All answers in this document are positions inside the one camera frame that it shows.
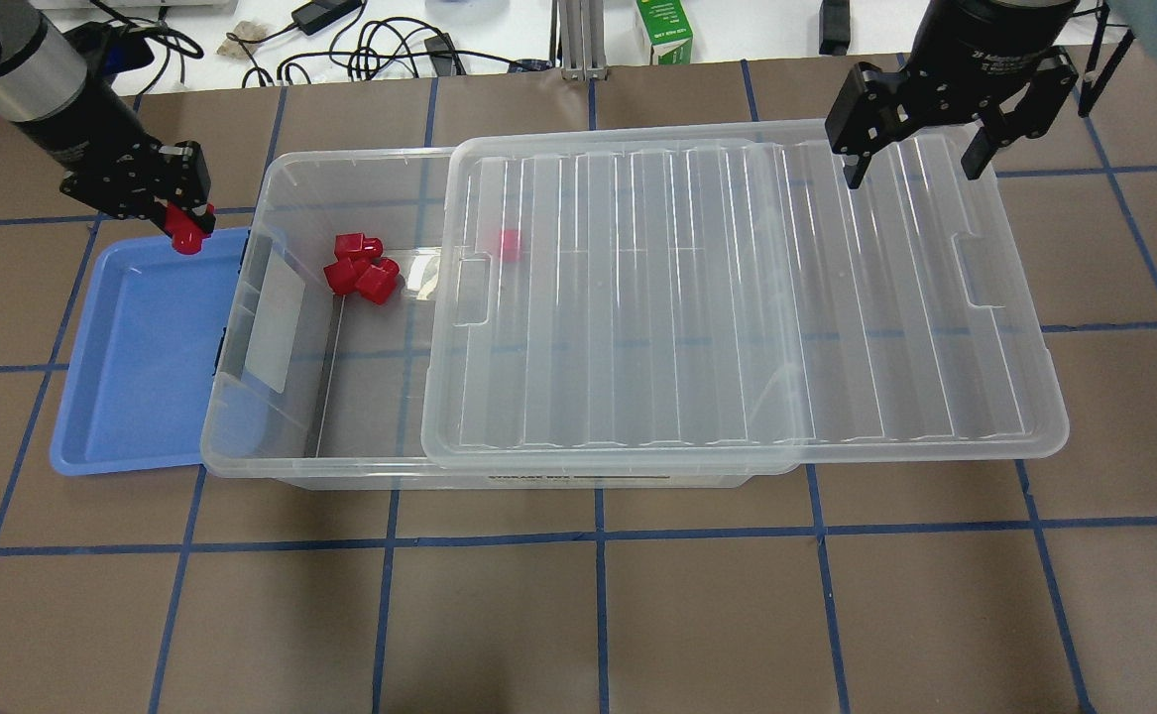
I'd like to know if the green white carton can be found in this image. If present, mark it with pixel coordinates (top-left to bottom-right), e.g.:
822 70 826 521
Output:
633 0 695 66

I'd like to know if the red block in box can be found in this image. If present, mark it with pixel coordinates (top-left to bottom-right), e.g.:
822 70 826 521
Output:
323 259 361 297
334 231 385 263
353 257 401 304

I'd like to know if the red block carried to tray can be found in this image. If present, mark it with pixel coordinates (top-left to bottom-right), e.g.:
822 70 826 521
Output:
163 203 216 256

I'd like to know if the aluminium frame post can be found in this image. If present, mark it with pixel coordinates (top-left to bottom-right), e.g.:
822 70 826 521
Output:
552 0 607 81

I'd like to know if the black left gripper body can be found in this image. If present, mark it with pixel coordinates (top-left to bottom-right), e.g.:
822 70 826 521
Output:
27 94 169 221

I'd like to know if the black power adapter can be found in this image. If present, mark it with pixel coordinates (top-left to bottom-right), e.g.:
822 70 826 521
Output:
289 0 364 36

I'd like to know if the red block under lid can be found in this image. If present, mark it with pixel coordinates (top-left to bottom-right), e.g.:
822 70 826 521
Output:
498 229 522 264

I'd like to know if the blue plastic tray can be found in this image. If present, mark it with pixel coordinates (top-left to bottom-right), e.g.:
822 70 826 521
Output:
49 229 249 476

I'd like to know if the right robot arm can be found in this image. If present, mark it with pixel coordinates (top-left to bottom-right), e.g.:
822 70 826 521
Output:
826 1 1157 189

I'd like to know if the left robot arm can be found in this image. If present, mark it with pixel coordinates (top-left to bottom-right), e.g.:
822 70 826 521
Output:
0 1 216 256

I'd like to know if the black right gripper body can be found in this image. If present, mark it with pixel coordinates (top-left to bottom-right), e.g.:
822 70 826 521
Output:
894 1 1077 130

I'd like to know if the clear plastic storage box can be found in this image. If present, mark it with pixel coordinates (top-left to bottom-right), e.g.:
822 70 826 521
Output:
201 148 805 491

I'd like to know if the clear plastic box lid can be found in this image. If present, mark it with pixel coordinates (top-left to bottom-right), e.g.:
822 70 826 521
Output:
422 119 1071 476

